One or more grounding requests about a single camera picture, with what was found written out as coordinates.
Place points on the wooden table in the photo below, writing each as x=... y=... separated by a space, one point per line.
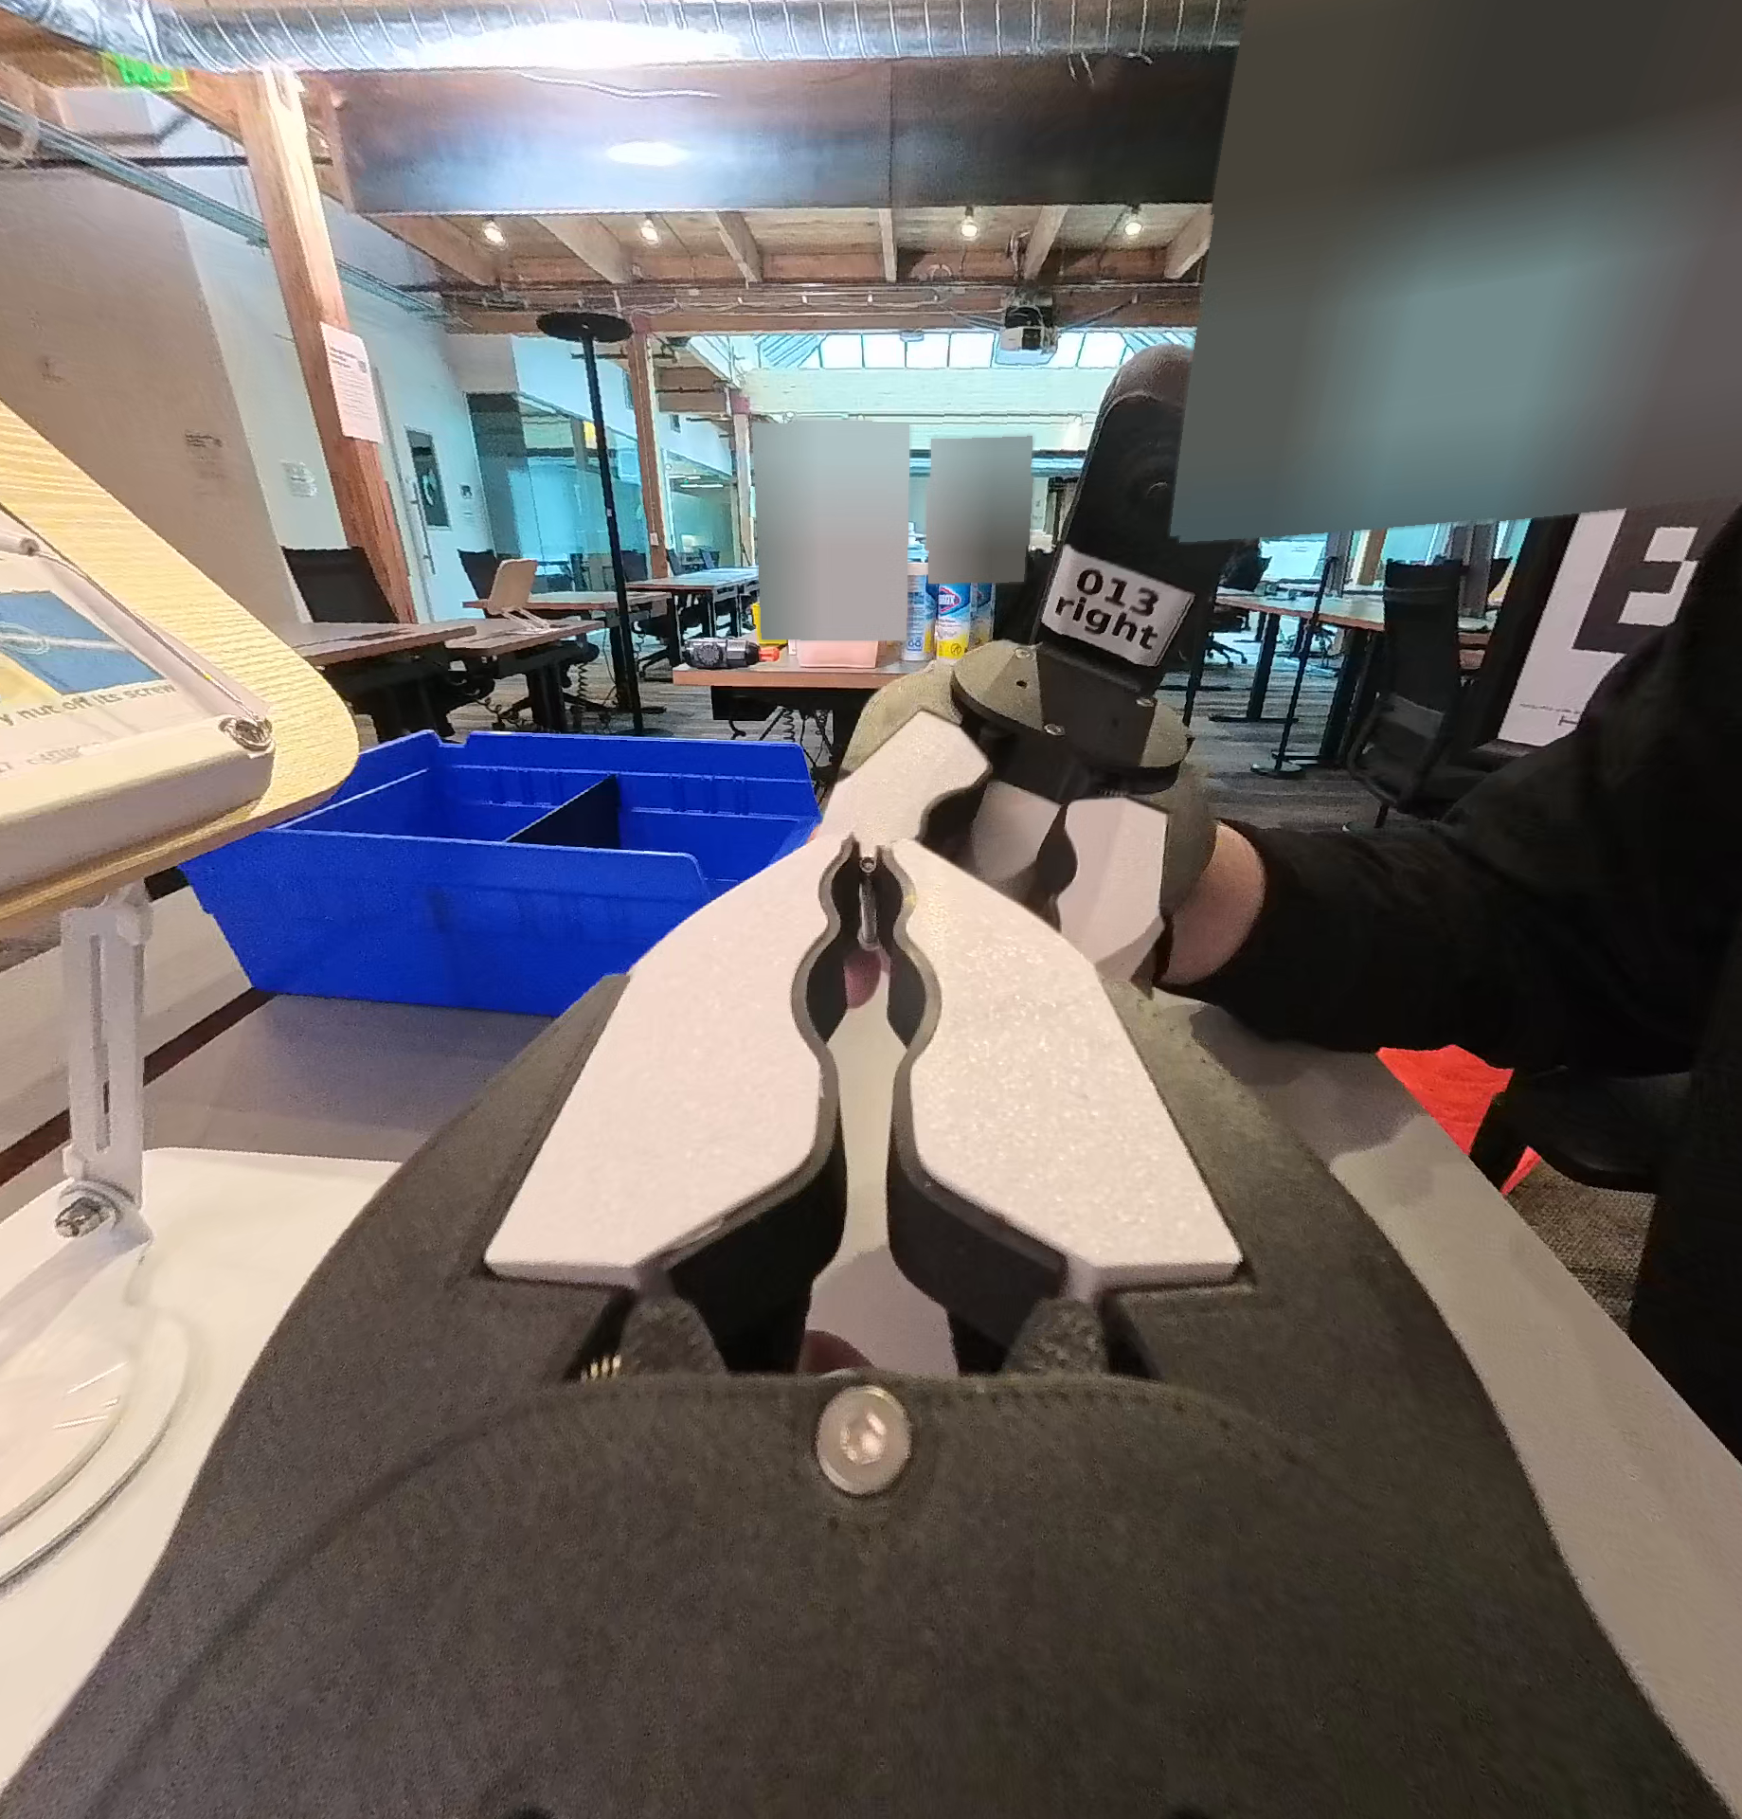
x=786 y=679

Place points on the wooden instruction board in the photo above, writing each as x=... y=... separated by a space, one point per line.
x=245 y=669

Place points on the black and white poster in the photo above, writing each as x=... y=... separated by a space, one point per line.
x=1595 y=669

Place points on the person's right hand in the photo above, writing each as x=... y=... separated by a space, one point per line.
x=1232 y=895

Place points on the brown office desk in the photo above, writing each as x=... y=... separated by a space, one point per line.
x=388 y=639

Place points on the person's right forearm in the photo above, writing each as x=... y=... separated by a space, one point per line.
x=1454 y=923

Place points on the grey desk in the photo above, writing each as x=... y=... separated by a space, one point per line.
x=1595 y=1421

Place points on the black radio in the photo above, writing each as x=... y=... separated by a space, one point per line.
x=720 y=651

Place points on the yellow wipes canister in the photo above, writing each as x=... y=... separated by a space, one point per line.
x=962 y=625

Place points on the black office chair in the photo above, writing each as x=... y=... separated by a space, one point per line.
x=1426 y=682

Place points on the tan board stand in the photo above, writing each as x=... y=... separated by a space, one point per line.
x=515 y=584

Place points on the black bin divider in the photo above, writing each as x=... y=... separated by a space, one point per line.
x=565 y=817

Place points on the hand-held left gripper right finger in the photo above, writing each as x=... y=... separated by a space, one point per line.
x=1056 y=1109

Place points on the pink mannequin head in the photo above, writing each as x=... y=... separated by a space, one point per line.
x=842 y=653

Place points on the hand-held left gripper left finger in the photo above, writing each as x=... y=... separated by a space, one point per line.
x=673 y=1109

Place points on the silver ventilation duct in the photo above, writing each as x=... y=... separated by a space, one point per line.
x=530 y=28

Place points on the blue plastic bin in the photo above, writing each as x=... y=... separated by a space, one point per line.
x=388 y=923

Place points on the white paper sign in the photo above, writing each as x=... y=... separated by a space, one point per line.
x=351 y=376

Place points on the green exit sign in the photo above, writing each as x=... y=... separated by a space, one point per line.
x=146 y=72

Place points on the black chair base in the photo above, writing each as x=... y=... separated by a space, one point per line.
x=1567 y=1137

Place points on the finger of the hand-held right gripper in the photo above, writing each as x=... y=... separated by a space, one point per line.
x=913 y=774
x=1112 y=895

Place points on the framed instruction sheet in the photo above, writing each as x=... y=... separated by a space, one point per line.
x=61 y=710

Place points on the orange cone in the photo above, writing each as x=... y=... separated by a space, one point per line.
x=1440 y=1095

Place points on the ceiling projector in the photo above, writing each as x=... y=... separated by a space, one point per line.
x=1027 y=329

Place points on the metal screw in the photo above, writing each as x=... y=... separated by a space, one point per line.
x=867 y=895

